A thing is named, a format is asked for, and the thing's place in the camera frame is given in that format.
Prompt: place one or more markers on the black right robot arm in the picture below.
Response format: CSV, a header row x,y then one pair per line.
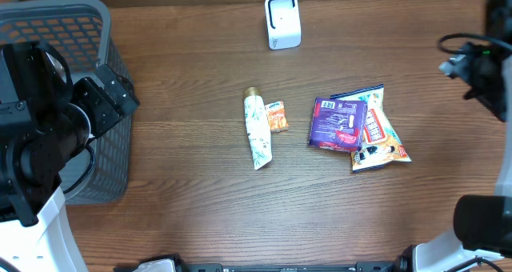
x,y
481,231

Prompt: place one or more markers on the grey plastic mesh basket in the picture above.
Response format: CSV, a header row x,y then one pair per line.
x,y
80,31

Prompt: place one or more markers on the pink purple pad pack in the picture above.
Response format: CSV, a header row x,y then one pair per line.
x,y
338,124

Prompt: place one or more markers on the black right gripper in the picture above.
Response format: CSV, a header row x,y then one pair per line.
x,y
474,54

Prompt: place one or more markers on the small orange white box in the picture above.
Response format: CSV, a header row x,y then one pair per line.
x,y
276,116

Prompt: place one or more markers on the yellow snack chip bag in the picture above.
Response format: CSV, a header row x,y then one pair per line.
x,y
381,144

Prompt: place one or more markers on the white bamboo print tube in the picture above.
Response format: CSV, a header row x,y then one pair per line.
x,y
257,127

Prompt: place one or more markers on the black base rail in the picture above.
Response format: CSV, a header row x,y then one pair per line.
x,y
357,267

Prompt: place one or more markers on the white barcode scanner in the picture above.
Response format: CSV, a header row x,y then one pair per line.
x,y
283,24

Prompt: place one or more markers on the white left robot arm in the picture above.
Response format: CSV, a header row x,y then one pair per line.
x,y
47,118

